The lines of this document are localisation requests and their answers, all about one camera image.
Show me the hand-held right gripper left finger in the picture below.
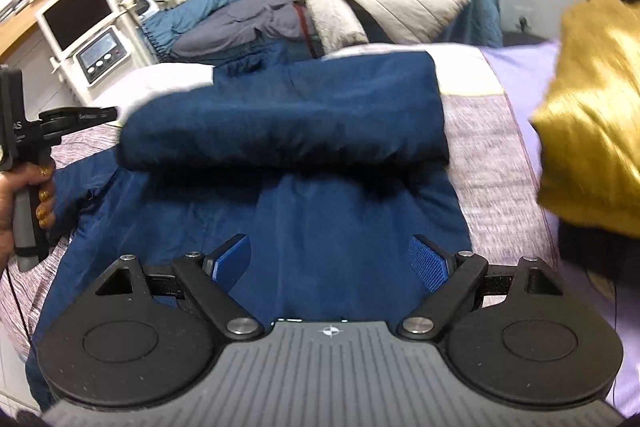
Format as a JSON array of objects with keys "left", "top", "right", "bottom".
[{"left": 75, "top": 234, "right": 263, "bottom": 340}]

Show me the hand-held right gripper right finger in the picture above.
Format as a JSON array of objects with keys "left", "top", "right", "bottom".
[{"left": 397, "top": 234, "right": 576, "bottom": 340}]

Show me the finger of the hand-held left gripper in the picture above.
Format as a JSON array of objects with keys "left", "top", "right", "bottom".
[{"left": 42, "top": 107, "right": 118, "bottom": 130}]

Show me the navy blue jacket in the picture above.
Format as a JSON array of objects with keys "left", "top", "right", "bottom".
[{"left": 25, "top": 41, "right": 473, "bottom": 413}]

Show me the person's left hand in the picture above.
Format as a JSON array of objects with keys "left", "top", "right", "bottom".
[{"left": 0, "top": 164, "right": 55, "bottom": 268}]

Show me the white machine with screen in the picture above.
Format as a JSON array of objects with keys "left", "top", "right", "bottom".
[{"left": 36, "top": 0, "right": 166, "bottom": 105}]

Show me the white machine handpiece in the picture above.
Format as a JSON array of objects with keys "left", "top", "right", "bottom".
[{"left": 117, "top": 0, "right": 193, "bottom": 15}]

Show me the grey blanket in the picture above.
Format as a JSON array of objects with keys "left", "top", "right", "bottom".
[{"left": 170, "top": 0, "right": 321, "bottom": 60}]

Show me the lavender bed sheet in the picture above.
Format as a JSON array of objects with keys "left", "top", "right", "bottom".
[{"left": 480, "top": 39, "right": 640, "bottom": 418}]

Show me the mustard yellow garment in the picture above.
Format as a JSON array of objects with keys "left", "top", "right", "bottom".
[{"left": 529, "top": 0, "right": 640, "bottom": 238}]

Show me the black cable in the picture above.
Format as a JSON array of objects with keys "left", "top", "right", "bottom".
[{"left": 5, "top": 254, "right": 33, "bottom": 343}]

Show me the dark red strap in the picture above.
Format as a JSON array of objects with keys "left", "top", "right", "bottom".
[{"left": 294, "top": 1, "right": 319, "bottom": 58}]

